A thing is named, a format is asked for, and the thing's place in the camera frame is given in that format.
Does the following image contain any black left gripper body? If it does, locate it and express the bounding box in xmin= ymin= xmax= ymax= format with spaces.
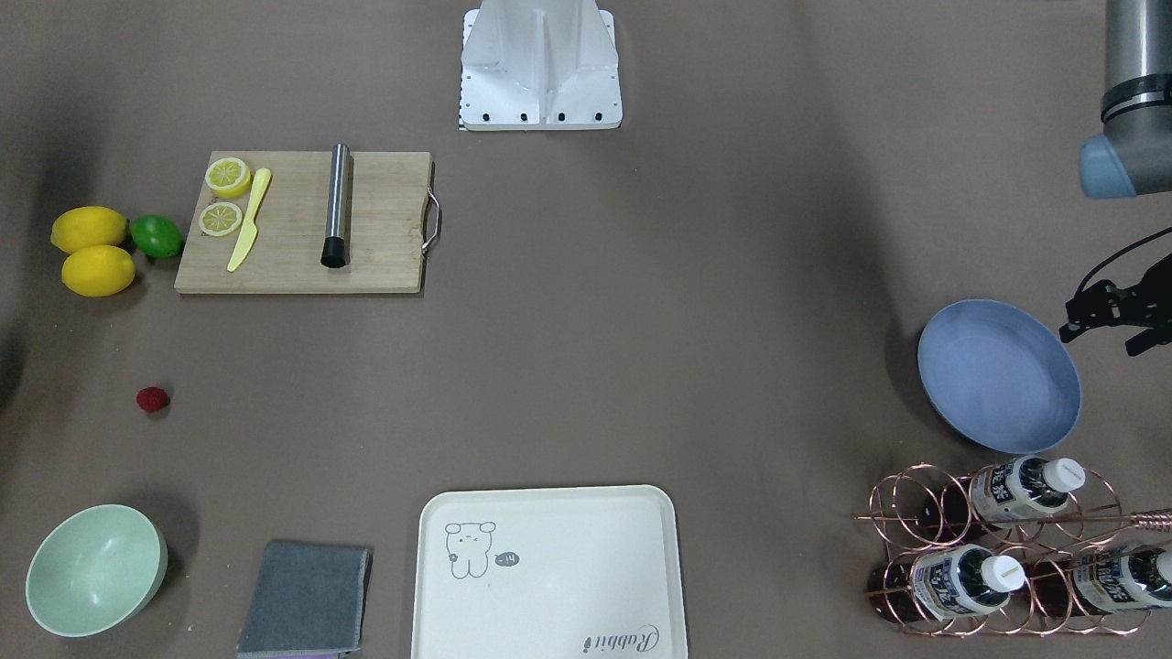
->
xmin=1085 ymin=264 xmax=1171 ymax=335

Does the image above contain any blue round plate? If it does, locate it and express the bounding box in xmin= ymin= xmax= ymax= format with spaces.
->
xmin=917 ymin=297 xmax=1083 ymax=455

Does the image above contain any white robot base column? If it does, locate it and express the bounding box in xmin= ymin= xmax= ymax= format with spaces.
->
xmin=458 ymin=1 xmax=624 ymax=131

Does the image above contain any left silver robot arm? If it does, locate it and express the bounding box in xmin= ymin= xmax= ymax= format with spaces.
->
xmin=1058 ymin=1 xmax=1171 ymax=356

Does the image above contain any red strawberry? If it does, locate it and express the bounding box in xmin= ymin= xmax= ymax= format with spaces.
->
xmin=136 ymin=385 xmax=170 ymax=414

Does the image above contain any dark drink bottle middle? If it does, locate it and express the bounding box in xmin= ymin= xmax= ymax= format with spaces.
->
xmin=917 ymin=455 xmax=1086 ymax=542

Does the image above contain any dark drink bottle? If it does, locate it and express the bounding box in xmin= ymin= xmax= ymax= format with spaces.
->
xmin=1028 ymin=544 xmax=1171 ymax=617
xmin=917 ymin=455 xmax=1086 ymax=542
xmin=865 ymin=544 xmax=1026 ymax=624

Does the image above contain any dark drink bottle back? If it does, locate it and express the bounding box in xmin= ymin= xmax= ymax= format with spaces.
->
xmin=1028 ymin=544 xmax=1171 ymax=617

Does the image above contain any dark drink bottle front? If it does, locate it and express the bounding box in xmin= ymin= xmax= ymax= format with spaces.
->
xmin=865 ymin=544 xmax=1026 ymax=624

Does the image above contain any cream rabbit tray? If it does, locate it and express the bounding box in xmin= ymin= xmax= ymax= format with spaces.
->
xmin=411 ymin=484 xmax=689 ymax=658

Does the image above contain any steel muddler black tip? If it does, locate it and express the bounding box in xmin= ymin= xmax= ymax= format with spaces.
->
xmin=320 ymin=143 xmax=354 ymax=269

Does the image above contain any grey folded cloth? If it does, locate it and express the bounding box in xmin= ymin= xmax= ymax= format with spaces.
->
xmin=237 ymin=541 xmax=370 ymax=658

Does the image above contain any wooden cutting board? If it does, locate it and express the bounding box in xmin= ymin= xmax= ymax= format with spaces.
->
xmin=175 ymin=151 xmax=436 ymax=295

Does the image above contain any yellow plastic knife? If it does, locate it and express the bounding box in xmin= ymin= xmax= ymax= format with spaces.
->
xmin=226 ymin=167 xmax=273 ymax=274

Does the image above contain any lemon slice far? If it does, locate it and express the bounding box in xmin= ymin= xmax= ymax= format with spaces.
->
xmin=202 ymin=156 xmax=253 ymax=201

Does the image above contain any lemon slice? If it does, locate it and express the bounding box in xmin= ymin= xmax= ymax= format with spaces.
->
xmin=197 ymin=201 xmax=244 ymax=237
xmin=202 ymin=156 xmax=253 ymax=201

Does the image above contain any lemon slice near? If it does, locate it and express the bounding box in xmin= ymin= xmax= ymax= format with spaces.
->
xmin=197 ymin=201 xmax=244 ymax=237

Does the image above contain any green lime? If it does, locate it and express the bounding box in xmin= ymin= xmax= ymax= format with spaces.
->
xmin=129 ymin=215 xmax=184 ymax=259

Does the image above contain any yellow lemon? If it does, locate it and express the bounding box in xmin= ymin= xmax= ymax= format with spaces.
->
xmin=61 ymin=243 xmax=136 ymax=297
xmin=50 ymin=205 xmax=129 ymax=254

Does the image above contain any green bowl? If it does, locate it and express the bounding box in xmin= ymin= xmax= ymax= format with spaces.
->
xmin=25 ymin=503 xmax=168 ymax=638

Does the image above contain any copper wire bottle rack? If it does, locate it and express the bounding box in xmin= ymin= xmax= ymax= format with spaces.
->
xmin=856 ymin=463 xmax=1171 ymax=638

